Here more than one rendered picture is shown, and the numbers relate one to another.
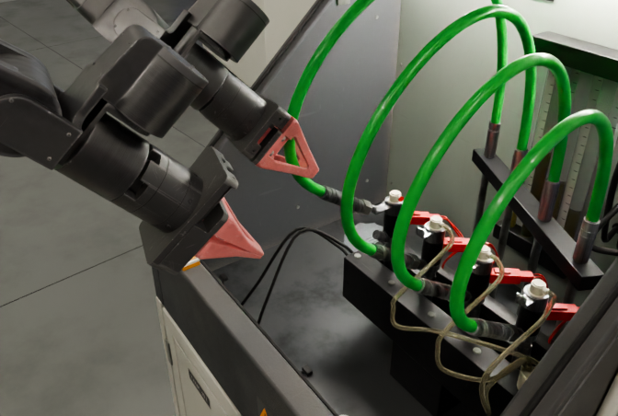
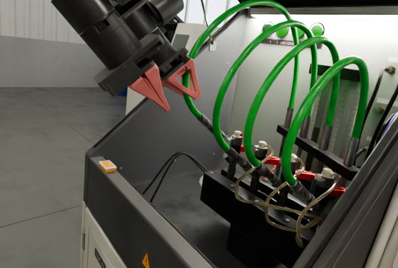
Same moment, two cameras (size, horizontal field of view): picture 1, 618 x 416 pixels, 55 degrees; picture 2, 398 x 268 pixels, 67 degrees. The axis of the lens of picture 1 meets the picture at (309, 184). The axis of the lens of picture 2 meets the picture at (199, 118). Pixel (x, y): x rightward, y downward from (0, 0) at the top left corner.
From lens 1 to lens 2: 25 cm
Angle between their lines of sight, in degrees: 18
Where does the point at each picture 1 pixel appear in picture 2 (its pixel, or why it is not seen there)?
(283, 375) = (163, 226)
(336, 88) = (203, 95)
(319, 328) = (183, 222)
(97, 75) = not seen: outside the picture
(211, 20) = not seen: outside the picture
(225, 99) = not seen: hidden behind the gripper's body
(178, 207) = (125, 47)
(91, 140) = not seen: outside the picture
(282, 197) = (167, 151)
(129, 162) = (100, 5)
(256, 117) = (170, 53)
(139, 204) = (101, 37)
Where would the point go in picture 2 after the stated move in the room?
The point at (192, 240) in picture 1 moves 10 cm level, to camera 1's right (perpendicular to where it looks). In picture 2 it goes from (130, 72) to (206, 82)
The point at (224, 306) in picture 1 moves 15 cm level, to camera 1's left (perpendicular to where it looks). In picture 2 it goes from (128, 190) to (63, 184)
